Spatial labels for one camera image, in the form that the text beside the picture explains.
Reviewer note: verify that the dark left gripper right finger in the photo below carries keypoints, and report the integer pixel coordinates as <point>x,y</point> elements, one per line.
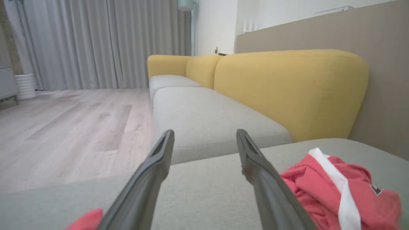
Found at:
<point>271,198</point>

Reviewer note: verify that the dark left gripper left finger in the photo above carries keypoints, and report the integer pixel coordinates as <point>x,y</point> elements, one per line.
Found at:
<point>143,185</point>

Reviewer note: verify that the red and white jersey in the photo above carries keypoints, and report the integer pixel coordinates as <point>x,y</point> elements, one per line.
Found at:
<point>88,220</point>

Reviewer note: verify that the red shorts with white stripes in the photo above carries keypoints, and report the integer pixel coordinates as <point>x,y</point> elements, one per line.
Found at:
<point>367,191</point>

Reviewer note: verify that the large grey sofa ottoman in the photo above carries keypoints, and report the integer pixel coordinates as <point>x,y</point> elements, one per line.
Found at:
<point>207,198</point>

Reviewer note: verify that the long grey sofa seat cushion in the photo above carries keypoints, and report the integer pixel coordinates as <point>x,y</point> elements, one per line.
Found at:
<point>207,118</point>

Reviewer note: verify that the short grey sofa seat cushion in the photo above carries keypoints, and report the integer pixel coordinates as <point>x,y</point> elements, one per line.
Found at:
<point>169,81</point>

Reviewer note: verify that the yellow sofa armrest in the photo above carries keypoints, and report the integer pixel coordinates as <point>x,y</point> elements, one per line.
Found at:
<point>166,65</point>

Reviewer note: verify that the narrow yellow sofa backrest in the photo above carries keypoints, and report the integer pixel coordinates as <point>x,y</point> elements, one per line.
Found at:
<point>201,70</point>

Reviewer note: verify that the grey pleated curtain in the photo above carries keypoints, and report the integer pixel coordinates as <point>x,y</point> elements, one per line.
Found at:
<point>96,41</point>

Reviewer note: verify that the white ribbed plant pot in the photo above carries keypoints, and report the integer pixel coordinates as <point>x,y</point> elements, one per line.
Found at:
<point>26,86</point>

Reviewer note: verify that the grey cabinet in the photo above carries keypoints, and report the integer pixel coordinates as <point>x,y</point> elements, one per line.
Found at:
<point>7,83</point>

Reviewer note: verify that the beige half-height partition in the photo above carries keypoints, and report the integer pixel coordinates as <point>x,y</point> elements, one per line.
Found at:
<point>383,64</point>

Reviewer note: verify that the teal floor lamp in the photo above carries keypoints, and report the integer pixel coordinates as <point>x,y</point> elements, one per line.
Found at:
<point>186,4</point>

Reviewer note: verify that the white flat device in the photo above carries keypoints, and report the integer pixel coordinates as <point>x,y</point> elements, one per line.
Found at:
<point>334,9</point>

